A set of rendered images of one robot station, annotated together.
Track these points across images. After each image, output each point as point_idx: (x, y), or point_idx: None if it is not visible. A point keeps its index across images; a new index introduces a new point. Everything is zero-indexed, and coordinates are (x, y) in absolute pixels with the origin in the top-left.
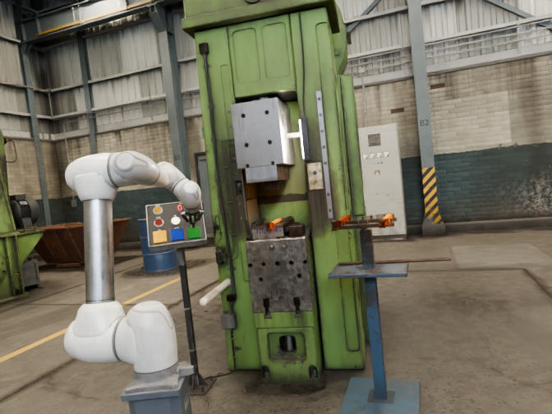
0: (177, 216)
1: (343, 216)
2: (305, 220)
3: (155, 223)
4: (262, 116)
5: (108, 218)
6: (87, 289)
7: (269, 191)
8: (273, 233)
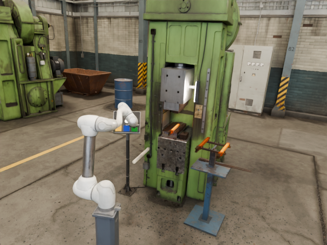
0: None
1: (206, 138)
2: (191, 125)
3: None
4: (176, 78)
5: (93, 144)
6: (82, 171)
7: None
8: (172, 135)
